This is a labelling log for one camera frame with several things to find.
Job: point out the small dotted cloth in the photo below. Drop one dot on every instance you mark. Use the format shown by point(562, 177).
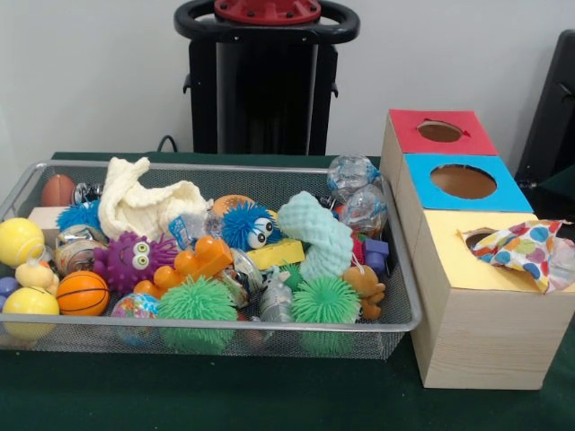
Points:
point(526, 251)

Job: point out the wooden box with three holes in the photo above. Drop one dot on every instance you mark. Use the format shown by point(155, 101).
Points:
point(485, 332)

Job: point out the mint green foam cloth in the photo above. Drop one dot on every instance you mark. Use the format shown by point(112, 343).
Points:
point(319, 238)

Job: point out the blue spiky ball with eyes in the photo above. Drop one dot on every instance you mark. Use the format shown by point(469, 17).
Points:
point(243, 224)

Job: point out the green spiky ball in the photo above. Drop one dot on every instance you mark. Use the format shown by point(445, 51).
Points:
point(198, 301)
point(325, 301)

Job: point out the orange plastic toy block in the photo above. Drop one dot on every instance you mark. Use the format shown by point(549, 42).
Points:
point(193, 260)

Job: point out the cream knitted cloth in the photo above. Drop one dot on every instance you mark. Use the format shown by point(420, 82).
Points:
point(144, 202)

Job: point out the purple furry monster toy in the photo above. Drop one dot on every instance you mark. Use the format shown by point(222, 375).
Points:
point(130, 260)

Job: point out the dark green table cloth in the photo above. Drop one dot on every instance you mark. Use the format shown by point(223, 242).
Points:
point(269, 395)

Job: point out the orange toy basketball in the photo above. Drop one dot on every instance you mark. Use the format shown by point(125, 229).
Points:
point(83, 292)

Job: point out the yellow ball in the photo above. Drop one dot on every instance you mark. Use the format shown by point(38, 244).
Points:
point(31, 301)
point(20, 241)

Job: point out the black monitor panel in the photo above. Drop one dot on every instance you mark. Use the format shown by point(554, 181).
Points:
point(552, 117)

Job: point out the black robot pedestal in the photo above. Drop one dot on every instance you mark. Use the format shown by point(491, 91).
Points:
point(260, 90)

